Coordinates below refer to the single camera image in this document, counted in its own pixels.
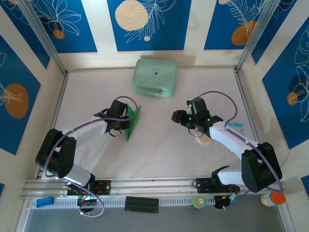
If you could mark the blue white plastic packet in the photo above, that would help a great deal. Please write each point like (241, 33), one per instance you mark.
(236, 126)

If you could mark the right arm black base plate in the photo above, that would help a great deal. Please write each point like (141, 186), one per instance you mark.
(201, 186)

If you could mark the orange cap bottle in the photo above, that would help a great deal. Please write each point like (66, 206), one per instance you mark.
(275, 199)

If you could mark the aluminium table side rail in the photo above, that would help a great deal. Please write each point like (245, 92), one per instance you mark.
(59, 101)
(242, 89)

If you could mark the aluminium frame post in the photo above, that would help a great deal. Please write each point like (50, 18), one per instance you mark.
(256, 36)
(42, 36)

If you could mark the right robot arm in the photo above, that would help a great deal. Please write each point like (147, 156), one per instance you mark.
(260, 166)

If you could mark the round beige sponge pack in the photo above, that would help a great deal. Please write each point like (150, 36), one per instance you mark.
(204, 141)

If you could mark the mint green zip pouch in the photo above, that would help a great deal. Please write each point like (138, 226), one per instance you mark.
(154, 75)

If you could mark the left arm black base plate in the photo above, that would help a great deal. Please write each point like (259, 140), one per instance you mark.
(106, 187)

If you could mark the blue bone-shaped block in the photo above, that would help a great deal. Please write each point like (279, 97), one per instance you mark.
(44, 202)

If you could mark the green tape roll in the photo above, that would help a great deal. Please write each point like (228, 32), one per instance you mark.
(198, 202)

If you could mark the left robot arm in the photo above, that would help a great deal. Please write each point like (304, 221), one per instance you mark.
(55, 154)

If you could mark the black ribbed rectangular block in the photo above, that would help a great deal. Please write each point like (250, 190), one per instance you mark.
(141, 205)

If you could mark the green square paper sheet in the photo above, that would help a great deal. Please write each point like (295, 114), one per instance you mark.
(135, 123)

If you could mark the aluminium mounting rail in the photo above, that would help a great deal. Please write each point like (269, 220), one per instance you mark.
(149, 187)

